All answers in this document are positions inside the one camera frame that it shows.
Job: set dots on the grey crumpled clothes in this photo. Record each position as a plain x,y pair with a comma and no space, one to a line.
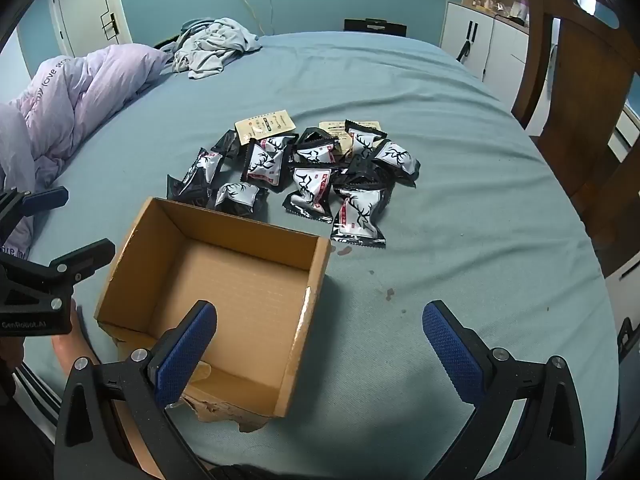
215,45

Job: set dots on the brown cardboard box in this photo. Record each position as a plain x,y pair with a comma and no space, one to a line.
225,280

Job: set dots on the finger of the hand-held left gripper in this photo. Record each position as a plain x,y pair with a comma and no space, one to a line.
45,198
85,257

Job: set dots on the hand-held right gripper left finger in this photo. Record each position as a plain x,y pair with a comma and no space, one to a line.
185,355

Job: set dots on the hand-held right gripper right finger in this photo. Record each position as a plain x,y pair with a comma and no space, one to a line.
452,355

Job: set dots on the person's bare foot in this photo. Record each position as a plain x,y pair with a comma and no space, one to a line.
72,345

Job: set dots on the beige sachet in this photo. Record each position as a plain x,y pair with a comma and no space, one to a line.
262,125
332,132

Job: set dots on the dark striped pants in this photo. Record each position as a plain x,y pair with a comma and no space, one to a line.
30,410

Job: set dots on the black paper bag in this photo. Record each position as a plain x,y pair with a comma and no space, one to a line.
375,27

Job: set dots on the white door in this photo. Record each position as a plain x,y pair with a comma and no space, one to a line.
85,5

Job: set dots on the group of small bottles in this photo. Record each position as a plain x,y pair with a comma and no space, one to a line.
492,6

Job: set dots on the white drawer unit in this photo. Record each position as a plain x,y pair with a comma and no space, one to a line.
627,132

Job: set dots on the pile of deer print packets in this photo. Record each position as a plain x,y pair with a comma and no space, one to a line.
260,162

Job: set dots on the brown wooden chair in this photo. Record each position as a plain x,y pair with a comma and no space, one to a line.
575,85

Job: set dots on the light purple quilt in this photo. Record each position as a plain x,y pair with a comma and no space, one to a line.
75,95

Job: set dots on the dark blue garment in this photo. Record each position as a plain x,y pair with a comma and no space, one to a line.
190,24

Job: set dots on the white cabinet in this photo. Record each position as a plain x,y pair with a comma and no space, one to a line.
500,50

